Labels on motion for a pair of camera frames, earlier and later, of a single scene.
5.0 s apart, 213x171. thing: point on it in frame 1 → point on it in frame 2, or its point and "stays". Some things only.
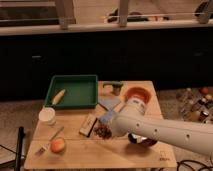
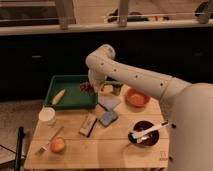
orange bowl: [138, 92] stays
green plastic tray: [81, 91] stays
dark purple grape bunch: [103, 131] → [86, 86]
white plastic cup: [47, 114] stays
